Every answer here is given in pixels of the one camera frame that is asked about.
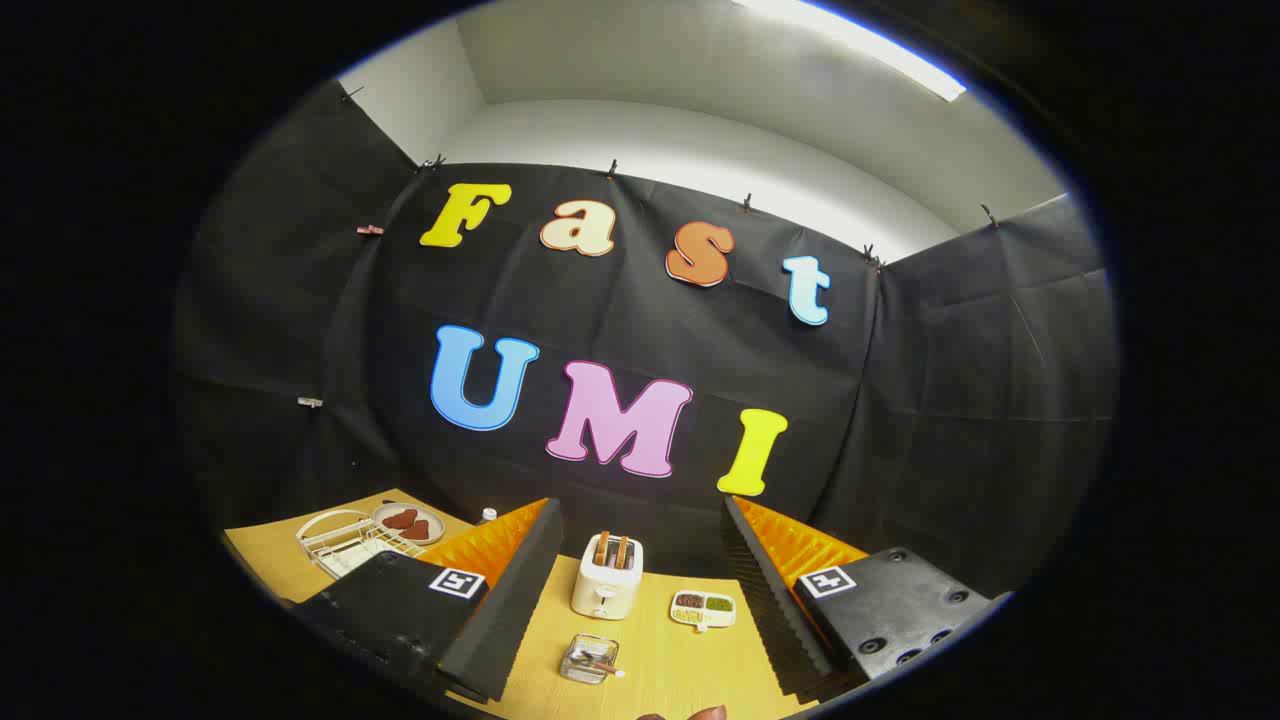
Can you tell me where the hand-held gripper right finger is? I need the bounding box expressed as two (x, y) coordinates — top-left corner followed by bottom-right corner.
(720, 495), (1013, 701)

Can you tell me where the small pink sausage plate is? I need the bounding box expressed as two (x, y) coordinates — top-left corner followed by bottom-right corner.
(372, 502), (446, 546)

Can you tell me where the black backdrop cloth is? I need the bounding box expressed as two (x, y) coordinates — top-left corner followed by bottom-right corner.
(172, 80), (1119, 601)

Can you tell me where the white toaster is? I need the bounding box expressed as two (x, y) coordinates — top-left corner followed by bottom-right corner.
(571, 533), (645, 621)

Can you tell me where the metal wire basket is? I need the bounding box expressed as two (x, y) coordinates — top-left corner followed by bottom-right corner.
(559, 633), (621, 685)

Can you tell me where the white wire dish rack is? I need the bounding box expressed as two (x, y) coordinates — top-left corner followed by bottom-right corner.
(296, 509), (426, 581)

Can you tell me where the white divided bean dish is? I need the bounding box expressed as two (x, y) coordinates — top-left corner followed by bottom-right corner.
(669, 590), (738, 633)

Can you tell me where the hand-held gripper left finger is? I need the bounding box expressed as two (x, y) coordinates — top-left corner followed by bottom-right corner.
(290, 497), (564, 704)

